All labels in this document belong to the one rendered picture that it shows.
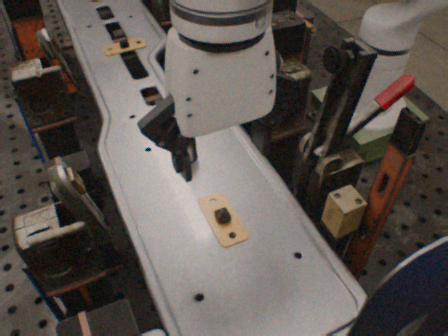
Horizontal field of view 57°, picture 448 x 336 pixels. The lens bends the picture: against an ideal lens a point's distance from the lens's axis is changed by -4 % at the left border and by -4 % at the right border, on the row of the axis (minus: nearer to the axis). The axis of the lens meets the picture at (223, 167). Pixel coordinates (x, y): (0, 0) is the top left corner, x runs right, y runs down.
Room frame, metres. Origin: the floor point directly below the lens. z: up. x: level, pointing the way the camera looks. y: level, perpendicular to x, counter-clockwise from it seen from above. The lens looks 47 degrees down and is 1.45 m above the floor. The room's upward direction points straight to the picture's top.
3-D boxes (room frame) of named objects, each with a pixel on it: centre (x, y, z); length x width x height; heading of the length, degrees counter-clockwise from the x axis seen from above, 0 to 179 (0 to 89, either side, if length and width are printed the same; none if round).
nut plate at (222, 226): (0.34, 0.00, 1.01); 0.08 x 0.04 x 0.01; 25
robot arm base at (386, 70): (0.84, -0.36, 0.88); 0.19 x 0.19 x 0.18
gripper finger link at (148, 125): (0.31, 0.04, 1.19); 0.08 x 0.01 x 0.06; 115
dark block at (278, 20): (0.64, -0.09, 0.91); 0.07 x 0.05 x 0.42; 115
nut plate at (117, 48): (0.76, 0.20, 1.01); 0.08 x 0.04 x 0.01; 115
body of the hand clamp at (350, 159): (0.40, -0.15, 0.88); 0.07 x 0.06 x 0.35; 115
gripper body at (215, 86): (0.33, 0.00, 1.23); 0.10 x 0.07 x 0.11; 115
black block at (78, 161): (0.44, 0.24, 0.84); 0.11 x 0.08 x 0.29; 115
